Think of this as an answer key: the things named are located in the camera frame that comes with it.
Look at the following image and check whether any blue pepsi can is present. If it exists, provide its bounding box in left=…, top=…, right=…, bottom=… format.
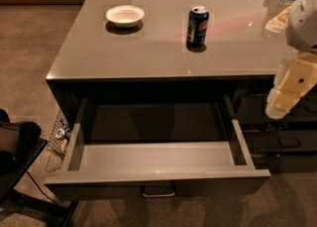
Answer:
left=186, top=5, right=209, bottom=48

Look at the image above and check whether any wire mesh trash basket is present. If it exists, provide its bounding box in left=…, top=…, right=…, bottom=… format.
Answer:
left=46, top=111, right=71, bottom=172

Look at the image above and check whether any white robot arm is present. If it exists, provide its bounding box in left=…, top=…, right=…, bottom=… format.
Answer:
left=265, top=0, right=317, bottom=119

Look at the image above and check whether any grey counter cabinet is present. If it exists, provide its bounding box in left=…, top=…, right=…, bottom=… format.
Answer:
left=45, top=0, right=317, bottom=130

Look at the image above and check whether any dark drawer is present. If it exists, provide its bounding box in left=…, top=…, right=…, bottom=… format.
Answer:
left=245, top=130, right=317, bottom=154
left=236, top=94, right=317, bottom=124

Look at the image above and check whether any silver drawer handle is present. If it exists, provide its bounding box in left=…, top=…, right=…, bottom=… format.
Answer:
left=142, top=186, right=175, bottom=198

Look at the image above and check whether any dark lower right drawer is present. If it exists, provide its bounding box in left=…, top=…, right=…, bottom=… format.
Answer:
left=245, top=130, right=317, bottom=154

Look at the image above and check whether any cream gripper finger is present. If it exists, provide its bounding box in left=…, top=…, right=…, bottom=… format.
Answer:
left=264, top=52, right=317, bottom=120
left=264, top=7, right=290, bottom=33

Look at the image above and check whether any white paper bowl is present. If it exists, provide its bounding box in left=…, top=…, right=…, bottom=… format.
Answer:
left=106, top=5, right=145, bottom=28

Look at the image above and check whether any dark right side drawer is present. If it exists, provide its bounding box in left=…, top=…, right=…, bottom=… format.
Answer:
left=236, top=94, right=317, bottom=124

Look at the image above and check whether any open grey top drawer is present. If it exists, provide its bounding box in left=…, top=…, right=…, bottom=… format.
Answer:
left=46, top=96, right=270, bottom=200

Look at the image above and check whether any black chair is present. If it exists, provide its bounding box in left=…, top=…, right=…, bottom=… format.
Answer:
left=0, top=109, right=78, bottom=227

